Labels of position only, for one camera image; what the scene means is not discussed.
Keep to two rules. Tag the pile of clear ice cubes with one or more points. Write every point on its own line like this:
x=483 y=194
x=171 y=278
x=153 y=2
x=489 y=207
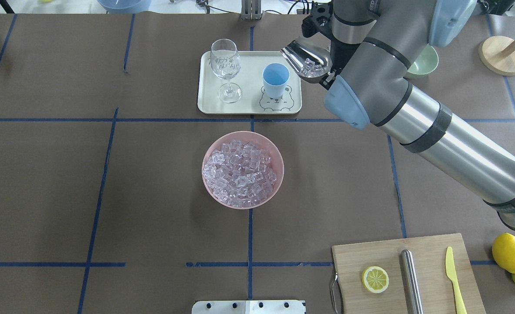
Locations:
x=240 y=172

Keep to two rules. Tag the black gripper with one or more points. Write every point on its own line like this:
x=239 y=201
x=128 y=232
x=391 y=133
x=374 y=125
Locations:
x=343 y=53

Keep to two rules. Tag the green ceramic bowl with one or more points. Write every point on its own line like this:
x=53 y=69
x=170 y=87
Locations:
x=426 y=63

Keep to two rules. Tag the blue plastic cup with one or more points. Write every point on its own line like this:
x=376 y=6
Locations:
x=275 y=78

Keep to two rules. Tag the whole yellow lemon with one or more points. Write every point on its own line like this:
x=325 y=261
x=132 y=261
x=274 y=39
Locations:
x=503 y=252

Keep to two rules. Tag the ice cubes in scoop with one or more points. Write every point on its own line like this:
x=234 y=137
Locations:
x=311 y=69

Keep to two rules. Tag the wooden cutting board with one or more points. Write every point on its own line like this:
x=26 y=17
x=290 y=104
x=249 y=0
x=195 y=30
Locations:
x=435 y=288

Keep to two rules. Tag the blue bowl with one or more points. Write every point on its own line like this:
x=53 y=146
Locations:
x=125 y=6

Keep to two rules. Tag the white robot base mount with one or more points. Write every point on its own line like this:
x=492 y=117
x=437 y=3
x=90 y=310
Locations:
x=249 y=307

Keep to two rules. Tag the clear wine glass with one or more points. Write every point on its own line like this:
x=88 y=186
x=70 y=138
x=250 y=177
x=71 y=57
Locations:
x=225 y=64

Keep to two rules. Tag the yellow plastic knife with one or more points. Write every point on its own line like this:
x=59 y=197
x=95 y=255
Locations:
x=451 y=274

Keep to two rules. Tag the cream bear serving tray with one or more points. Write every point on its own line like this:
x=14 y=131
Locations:
x=254 y=101

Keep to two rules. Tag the wooden stand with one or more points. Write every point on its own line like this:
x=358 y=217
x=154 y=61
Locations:
x=498 y=54

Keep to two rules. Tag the stainless steel muddler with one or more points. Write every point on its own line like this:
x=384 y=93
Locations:
x=410 y=283

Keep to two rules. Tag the pink bowl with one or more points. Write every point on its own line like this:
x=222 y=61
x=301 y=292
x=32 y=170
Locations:
x=211 y=185

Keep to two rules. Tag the lemon half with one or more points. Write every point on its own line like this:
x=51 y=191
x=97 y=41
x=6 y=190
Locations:
x=375 y=279

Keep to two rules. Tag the stainless steel scoop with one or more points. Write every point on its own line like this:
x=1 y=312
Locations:
x=297 y=50

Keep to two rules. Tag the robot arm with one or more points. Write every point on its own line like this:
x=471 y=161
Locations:
x=373 y=45

